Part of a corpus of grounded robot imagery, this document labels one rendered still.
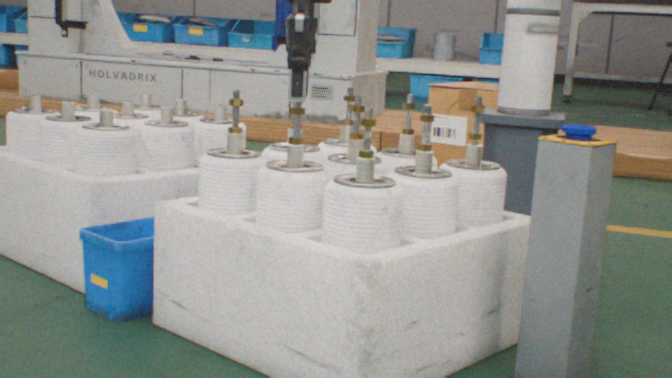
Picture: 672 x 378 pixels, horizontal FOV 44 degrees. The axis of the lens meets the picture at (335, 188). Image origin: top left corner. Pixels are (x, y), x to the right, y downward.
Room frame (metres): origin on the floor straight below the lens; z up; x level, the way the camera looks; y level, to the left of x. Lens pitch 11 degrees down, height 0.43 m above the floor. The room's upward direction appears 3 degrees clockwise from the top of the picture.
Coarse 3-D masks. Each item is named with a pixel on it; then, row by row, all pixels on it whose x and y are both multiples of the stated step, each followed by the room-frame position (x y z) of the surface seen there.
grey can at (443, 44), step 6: (438, 36) 5.77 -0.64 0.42; (444, 36) 5.75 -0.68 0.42; (450, 36) 5.76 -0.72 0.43; (438, 42) 5.77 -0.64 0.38; (444, 42) 5.75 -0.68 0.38; (450, 42) 5.76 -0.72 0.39; (438, 48) 5.76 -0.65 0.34; (444, 48) 5.75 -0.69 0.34; (450, 48) 5.76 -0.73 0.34; (432, 54) 5.82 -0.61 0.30; (438, 54) 5.76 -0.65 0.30; (444, 54) 5.75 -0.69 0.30; (450, 54) 5.76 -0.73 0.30; (438, 60) 5.76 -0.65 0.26; (444, 60) 5.75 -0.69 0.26; (450, 60) 5.77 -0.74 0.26
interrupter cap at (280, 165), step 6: (270, 162) 1.06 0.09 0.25; (276, 162) 1.07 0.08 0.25; (282, 162) 1.07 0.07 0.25; (306, 162) 1.08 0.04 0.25; (312, 162) 1.08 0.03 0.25; (270, 168) 1.03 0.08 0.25; (276, 168) 1.02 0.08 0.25; (282, 168) 1.02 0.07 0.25; (288, 168) 1.02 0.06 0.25; (294, 168) 1.03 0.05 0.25; (300, 168) 1.03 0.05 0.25; (306, 168) 1.03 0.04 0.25; (312, 168) 1.04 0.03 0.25; (318, 168) 1.04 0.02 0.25
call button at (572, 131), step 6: (564, 126) 1.00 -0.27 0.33; (570, 126) 1.00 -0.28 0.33; (576, 126) 1.00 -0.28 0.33; (582, 126) 1.00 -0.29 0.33; (588, 126) 1.01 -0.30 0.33; (570, 132) 0.99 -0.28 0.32; (576, 132) 0.99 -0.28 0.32; (582, 132) 0.99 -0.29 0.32; (588, 132) 0.99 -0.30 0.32; (594, 132) 0.99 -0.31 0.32; (570, 138) 1.00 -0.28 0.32; (576, 138) 0.99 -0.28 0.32; (582, 138) 0.99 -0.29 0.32; (588, 138) 0.99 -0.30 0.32
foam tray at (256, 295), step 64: (192, 256) 1.07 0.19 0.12; (256, 256) 0.99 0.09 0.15; (320, 256) 0.92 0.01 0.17; (384, 256) 0.91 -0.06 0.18; (448, 256) 0.98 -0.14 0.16; (512, 256) 1.10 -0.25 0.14; (192, 320) 1.07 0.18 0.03; (256, 320) 0.98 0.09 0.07; (320, 320) 0.91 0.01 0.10; (384, 320) 0.89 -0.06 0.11; (448, 320) 0.99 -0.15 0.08; (512, 320) 1.11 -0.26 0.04
